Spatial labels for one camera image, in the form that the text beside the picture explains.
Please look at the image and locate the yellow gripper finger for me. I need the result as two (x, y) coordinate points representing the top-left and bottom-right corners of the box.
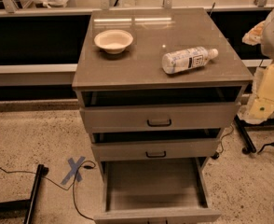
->
(242, 21), (265, 46)
(238, 61), (274, 124)

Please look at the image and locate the clear plastic bottle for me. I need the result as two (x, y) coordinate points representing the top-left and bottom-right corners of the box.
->
(162, 47), (219, 75)

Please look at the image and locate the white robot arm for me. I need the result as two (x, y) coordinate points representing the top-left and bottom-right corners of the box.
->
(240, 8), (274, 124)

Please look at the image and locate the grey middle drawer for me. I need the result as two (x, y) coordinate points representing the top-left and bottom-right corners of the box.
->
(91, 128), (222, 161)

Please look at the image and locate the grey drawer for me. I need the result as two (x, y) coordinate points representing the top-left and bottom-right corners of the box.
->
(94, 158), (221, 224)
(80, 86), (240, 133)
(91, 128), (222, 161)

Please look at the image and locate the grey drawer cabinet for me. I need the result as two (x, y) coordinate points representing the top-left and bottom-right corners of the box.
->
(71, 7), (253, 224)

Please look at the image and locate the grey top drawer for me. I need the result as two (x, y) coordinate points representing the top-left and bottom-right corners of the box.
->
(80, 86), (240, 133)

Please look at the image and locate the grey bottom drawer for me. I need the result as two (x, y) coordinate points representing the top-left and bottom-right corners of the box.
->
(94, 158), (221, 224)

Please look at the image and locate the white paper bowl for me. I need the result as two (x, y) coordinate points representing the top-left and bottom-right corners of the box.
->
(94, 30), (133, 54)

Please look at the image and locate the blue tape cross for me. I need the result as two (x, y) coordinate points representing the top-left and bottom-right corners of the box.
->
(61, 156), (85, 185)

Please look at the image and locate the black stand leg left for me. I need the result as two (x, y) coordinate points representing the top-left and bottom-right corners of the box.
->
(0, 164), (48, 224)

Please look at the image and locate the black floor cable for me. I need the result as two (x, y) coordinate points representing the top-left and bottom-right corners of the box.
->
(0, 160), (97, 221)

